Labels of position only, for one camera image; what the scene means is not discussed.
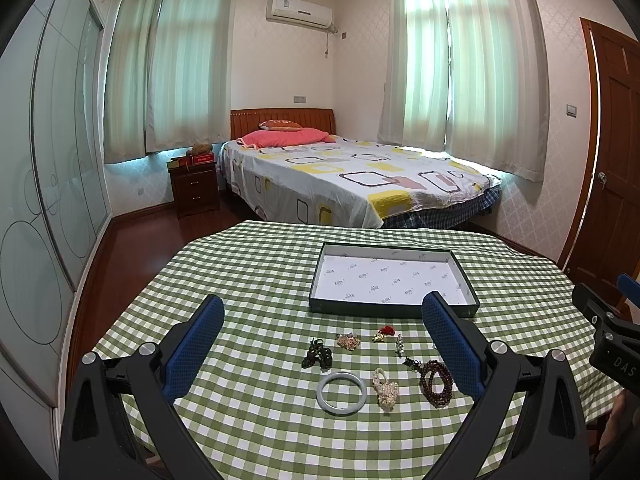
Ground brown wooden door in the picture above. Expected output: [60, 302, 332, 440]
[559, 18, 639, 307]

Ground pale jade bangle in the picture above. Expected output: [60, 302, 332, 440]
[316, 372, 368, 417]

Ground small red knot gold charm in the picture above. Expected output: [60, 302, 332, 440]
[371, 325, 396, 342]

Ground red boxes on nightstand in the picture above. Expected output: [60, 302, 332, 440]
[167, 143, 215, 169]

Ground dark wooden nightstand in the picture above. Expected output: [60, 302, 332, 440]
[168, 160, 220, 217]

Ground frosted glass wardrobe doors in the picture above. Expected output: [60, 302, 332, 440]
[1, 0, 108, 406]

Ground rose gold pearl brooch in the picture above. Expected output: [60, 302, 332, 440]
[336, 333, 361, 351]

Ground dark red bead necklace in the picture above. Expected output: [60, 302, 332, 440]
[402, 356, 455, 410]

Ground dark green tray box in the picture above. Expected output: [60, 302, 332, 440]
[309, 243, 480, 318]

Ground wooden headboard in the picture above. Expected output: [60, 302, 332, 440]
[230, 107, 336, 140]

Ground orange patterned cushion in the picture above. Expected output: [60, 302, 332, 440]
[259, 119, 302, 131]

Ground white curtains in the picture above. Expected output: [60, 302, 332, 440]
[378, 0, 549, 182]
[103, 0, 235, 164]

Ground left white curtains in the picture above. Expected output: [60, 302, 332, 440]
[103, 0, 235, 164]

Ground right white curtains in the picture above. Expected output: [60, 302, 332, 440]
[378, 0, 549, 182]

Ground silver rhinestone brooch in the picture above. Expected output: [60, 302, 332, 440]
[396, 333, 405, 359]

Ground green white checkered tablecloth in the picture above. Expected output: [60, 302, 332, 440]
[96, 221, 620, 479]

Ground bed with patterned sheet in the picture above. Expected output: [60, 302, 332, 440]
[220, 136, 501, 229]

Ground black braided cord bracelet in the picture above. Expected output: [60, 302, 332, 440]
[300, 337, 335, 373]

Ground wall light switch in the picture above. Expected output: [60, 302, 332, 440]
[566, 104, 577, 118]

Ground pink pillow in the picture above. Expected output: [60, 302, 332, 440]
[236, 128, 335, 150]

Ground white wall air conditioner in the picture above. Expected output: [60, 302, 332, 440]
[266, 0, 333, 30]

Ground cream pearl bead bracelet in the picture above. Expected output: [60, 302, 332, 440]
[371, 366, 400, 414]

